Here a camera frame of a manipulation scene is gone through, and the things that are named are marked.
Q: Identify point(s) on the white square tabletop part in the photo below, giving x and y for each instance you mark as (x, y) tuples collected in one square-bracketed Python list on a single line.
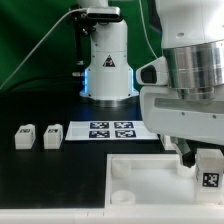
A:
[(148, 180)]

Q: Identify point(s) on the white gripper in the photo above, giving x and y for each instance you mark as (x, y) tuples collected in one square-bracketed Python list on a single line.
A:
[(198, 116)]

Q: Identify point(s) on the black camera on stand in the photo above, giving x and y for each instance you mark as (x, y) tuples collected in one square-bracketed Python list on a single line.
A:
[(85, 20)]

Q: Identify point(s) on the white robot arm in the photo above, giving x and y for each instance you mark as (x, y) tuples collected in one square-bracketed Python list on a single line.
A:
[(192, 44)]

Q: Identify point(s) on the white sheet with AprilTags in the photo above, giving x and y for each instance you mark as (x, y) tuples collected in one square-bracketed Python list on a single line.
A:
[(108, 130)]

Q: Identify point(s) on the white L-shaped obstacle fence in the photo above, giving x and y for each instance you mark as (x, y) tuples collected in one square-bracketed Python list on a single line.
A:
[(76, 216)]

